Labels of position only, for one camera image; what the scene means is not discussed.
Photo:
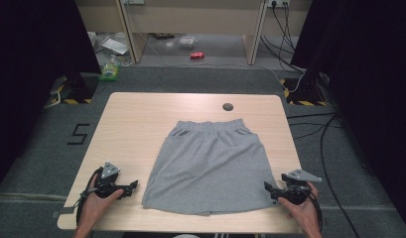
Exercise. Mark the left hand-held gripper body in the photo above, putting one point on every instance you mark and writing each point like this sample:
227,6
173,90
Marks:
107,185

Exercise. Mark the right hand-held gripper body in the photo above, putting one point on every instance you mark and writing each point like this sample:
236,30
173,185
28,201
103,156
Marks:
296,193

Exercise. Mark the grey shorts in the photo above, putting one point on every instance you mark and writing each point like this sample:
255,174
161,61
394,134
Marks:
207,168

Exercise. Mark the person's right hand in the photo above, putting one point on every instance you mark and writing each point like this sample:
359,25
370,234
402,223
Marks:
303,213

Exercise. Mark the person's left hand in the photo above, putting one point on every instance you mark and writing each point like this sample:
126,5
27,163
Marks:
94,208

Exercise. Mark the grey tape strip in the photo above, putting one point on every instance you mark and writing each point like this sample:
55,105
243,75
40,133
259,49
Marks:
63,211

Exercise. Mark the black stand base striped tape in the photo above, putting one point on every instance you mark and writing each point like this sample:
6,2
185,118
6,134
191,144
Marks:
304,94
76,91

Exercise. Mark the green packet on floor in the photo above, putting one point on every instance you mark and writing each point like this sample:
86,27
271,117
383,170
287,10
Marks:
109,71

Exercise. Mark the black curtain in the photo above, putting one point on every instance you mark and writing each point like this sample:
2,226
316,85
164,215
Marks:
372,82
28,66

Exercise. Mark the white plastic sheet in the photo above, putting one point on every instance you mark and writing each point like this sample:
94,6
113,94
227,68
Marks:
114,45

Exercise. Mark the red drink can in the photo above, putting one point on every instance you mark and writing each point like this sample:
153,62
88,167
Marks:
197,55

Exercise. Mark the clear plastic container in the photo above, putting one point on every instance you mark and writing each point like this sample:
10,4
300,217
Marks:
187,42

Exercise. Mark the white wall socket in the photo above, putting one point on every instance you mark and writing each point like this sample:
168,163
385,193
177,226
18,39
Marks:
278,2

